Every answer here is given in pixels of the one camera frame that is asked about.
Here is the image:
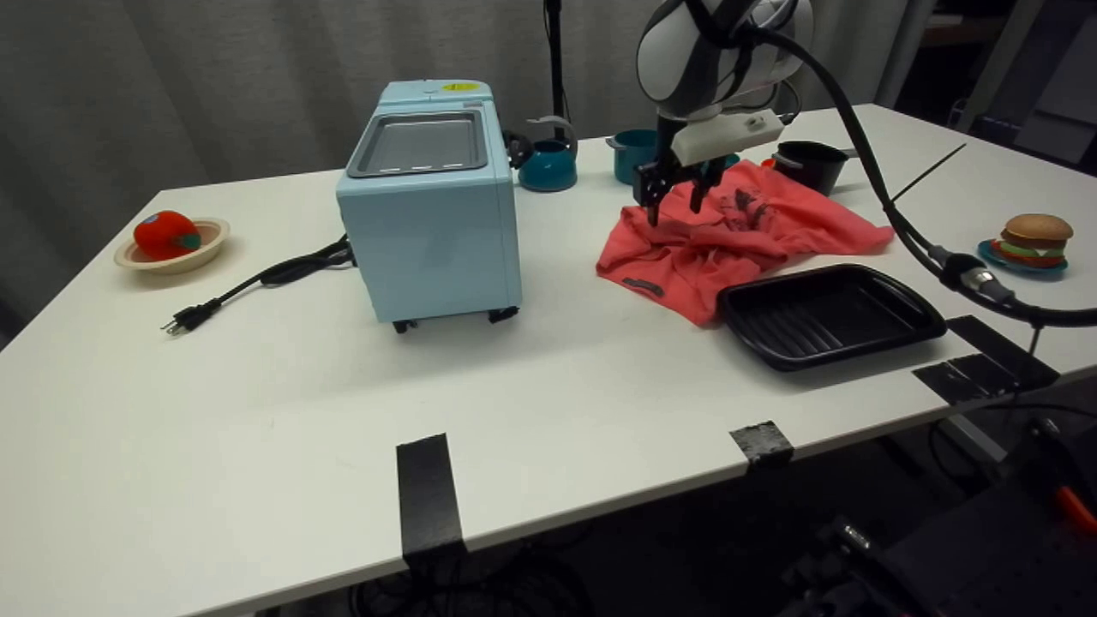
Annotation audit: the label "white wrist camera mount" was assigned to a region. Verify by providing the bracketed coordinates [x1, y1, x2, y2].
[665, 107, 794, 172]

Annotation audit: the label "teal toy pot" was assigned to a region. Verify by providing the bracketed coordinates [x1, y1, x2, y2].
[605, 127, 665, 188]

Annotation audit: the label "black toy pot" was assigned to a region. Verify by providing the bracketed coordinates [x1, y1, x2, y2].
[773, 136, 862, 200]

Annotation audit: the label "black camera tripod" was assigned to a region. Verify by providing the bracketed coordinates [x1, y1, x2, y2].
[538, 0, 573, 122]

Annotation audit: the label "black grill tray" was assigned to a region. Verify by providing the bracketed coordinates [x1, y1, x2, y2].
[713, 260, 952, 374]

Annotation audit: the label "black power cord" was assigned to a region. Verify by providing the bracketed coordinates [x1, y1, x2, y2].
[163, 232, 361, 339]

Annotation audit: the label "red toy tomato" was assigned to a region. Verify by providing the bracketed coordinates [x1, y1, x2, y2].
[132, 206, 205, 266]

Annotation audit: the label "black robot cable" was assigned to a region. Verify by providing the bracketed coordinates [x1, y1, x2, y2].
[732, 18, 1097, 333]

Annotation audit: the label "red food on plate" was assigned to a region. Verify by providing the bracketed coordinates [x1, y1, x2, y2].
[110, 216, 234, 279]

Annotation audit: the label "peach shirt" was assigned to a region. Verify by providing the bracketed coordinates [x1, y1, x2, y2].
[592, 155, 900, 333]

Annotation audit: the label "light blue toaster oven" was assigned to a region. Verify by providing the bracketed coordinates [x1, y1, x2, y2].
[334, 75, 524, 336]

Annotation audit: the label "blue small plate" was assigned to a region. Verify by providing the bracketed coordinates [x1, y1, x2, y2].
[974, 236, 1072, 286]

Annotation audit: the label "toy burger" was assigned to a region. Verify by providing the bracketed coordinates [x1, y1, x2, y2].
[989, 208, 1080, 276]

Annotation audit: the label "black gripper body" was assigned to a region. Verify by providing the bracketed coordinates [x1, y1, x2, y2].
[633, 148, 738, 216]

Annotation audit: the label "teal toy kettle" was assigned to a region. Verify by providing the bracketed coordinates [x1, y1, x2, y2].
[503, 112, 584, 195]

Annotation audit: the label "black tape strip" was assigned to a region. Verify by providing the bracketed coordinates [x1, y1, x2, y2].
[392, 431, 471, 565]
[913, 311, 1062, 407]
[727, 418, 800, 471]

